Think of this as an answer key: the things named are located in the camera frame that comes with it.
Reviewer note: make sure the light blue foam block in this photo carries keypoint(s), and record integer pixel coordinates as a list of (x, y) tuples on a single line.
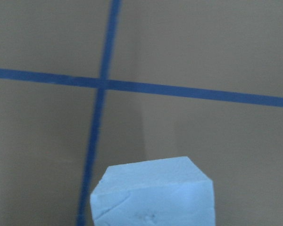
[(164, 192)]

